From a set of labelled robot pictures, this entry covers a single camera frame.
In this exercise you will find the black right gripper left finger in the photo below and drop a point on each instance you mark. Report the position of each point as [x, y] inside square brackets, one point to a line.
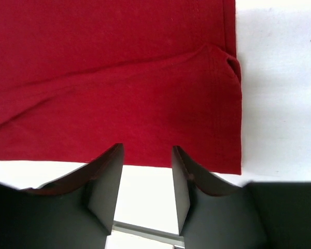
[74, 211]

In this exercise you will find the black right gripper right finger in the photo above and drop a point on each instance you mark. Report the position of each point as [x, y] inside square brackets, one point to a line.
[213, 213]

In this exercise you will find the red t shirt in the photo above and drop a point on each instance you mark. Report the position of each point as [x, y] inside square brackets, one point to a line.
[77, 77]

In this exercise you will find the silver aluminium table rail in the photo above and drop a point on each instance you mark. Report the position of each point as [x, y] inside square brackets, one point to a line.
[174, 240]

